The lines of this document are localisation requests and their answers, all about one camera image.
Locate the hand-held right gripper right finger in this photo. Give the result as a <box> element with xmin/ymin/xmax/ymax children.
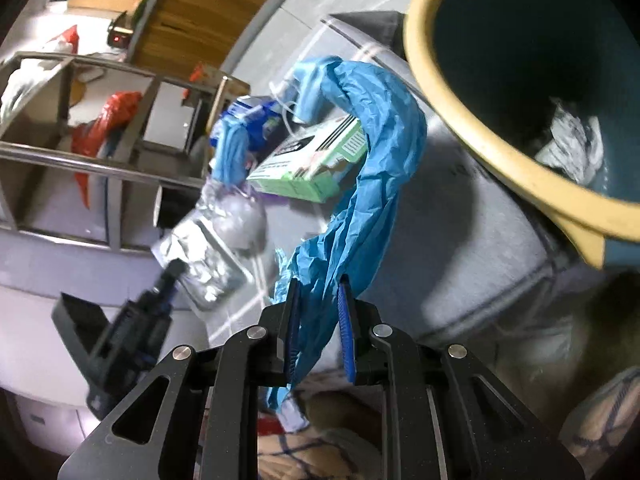
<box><xmin>337</xmin><ymin>282</ymin><xmax>586</xmax><ymax>480</ymax></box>

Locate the green cardboard box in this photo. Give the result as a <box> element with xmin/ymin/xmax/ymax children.
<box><xmin>247</xmin><ymin>115</ymin><xmax>369</xmax><ymax>204</ymax></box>

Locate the white plastic bag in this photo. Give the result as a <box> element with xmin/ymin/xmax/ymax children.
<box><xmin>0</xmin><ymin>55</ymin><xmax>67</xmax><ymax>117</ymax></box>

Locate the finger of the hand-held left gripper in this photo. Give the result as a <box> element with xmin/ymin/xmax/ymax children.
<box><xmin>159</xmin><ymin>259</ymin><xmax>189</xmax><ymax>312</ymax></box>

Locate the blue plastic glove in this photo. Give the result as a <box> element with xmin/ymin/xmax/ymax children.
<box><xmin>267</xmin><ymin>56</ymin><xmax>429</xmax><ymax>416</ymax></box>

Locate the yellow rimmed blue bin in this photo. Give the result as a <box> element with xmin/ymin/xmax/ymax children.
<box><xmin>402</xmin><ymin>0</ymin><xmax>640</xmax><ymax>271</ymax></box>

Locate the clear plastic bag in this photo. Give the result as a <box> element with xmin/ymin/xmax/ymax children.
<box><xmin>150</xmin><ymin>180</ymin><xmax>268</xmax><ymax>311</ymax></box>

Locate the red plastic bag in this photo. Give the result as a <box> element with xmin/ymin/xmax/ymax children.
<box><xmin>70</xmin><ymin>91</ymin><xmax>144</xmax><ymax>209</ymax></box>

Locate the wooden cabinet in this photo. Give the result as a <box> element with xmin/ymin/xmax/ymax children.
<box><xmin>132</xmin><ymin>0</ymin><xmax>321</xmax><ymax>79</ymax></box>

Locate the blue face mask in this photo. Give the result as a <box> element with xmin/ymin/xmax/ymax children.
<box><xmin>270</xmin><ymin>56</ymin><xmax>341</xmax><ymax>126</ymax></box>
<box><xmin>212</xmin><ymin>122</ymin><xmax>253</xmax><ymax>184</ymax></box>

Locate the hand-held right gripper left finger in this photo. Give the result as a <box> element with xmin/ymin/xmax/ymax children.
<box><xmin>57</xmin><ymin>277</ymin><xmax>303</xmax><ymax>480</ymax></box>

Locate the crumpled white paper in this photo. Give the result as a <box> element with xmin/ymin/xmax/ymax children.
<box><xmin>535</xmin><ymin>97</ymin><xmax>608</xmax><ymax>186</ymax></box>

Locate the metal rack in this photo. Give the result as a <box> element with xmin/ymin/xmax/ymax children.
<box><xmin>0</xmin><ymin>51</ymin><xmax>251</xmax><ymax>252</ymax></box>

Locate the blue wet wipes packet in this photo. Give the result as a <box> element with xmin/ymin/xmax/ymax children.
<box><xmin>210</xmin><ymin>96</ymin><xmax>292</xmax><ymax>163</ymax></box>

